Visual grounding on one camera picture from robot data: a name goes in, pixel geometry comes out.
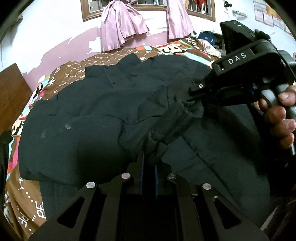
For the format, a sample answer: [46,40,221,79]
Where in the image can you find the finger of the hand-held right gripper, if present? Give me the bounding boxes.
[189,81,212,98]
[184,97,210,106]

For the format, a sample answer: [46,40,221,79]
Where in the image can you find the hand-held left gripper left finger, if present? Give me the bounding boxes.
[29,152,146,241]

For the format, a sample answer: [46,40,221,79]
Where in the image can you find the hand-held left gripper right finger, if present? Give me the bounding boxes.
[155,162,271,241]

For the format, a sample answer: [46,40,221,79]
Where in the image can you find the large black shirt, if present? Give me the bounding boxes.
[17,54,278,229]

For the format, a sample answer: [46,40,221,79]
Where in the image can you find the person's right hand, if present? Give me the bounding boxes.
[258,85,296,150]

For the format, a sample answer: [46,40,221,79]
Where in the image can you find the patterned cloth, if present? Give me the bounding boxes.
[199,38,223,58]

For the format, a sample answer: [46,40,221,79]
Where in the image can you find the blue cap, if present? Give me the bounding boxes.
[198,31,218,45]

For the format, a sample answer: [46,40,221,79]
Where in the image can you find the plain purple curtain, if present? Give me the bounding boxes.
[167,0,194,39]

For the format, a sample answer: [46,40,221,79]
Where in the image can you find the knotted purple curtain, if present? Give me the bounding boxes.
[100,0,149,52]

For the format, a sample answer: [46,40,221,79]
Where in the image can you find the printed blanket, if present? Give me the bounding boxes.
[5,37,225,240]

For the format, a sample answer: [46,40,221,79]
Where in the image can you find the dark cloth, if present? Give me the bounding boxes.
[0,130,12,209]

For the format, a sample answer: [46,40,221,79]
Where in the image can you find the wooden headboard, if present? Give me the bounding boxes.
[0,62,32,135]

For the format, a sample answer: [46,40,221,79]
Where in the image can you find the wall calendars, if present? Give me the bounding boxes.
[253,0,292,33]

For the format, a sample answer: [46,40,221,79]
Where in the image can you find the wooden window frame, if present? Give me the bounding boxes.
[80,0,216,23]

